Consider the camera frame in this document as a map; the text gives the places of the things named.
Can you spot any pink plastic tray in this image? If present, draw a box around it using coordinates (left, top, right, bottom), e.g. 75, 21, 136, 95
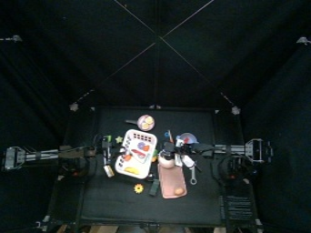
156, 162, 188, 200

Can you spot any red toy food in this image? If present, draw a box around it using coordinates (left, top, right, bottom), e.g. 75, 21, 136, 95
130, 148, 147, 159

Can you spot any yellow toy banana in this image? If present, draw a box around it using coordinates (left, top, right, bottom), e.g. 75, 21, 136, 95
123, 167, 142, 176

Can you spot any thin cross brace wire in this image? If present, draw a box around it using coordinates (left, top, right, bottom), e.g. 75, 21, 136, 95
112, 0, 238, 112
72, 0, 215, 107

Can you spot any pink toy frying pan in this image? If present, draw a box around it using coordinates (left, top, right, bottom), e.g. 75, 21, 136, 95
124, 114, 156, 132

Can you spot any white tan toy block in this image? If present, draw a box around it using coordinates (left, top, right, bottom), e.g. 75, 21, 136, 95
103, 164, 115, 178

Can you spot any silver toy utensil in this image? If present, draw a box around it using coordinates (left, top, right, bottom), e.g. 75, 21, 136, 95
183, 154, 199, 186

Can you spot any orange toy gear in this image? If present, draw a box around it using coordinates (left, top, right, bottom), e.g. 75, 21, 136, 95
132, 183, 146, 195

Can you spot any orange blue toy utensil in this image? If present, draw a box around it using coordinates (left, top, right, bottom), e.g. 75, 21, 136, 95
163, 129, 175, 144

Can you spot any cream toy kettle grey handle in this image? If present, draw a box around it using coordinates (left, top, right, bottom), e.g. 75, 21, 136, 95
156, 149, 176, 170

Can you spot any white slotted plastic basket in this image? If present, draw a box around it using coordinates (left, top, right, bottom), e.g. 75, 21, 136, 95
115, 128, 159, 180

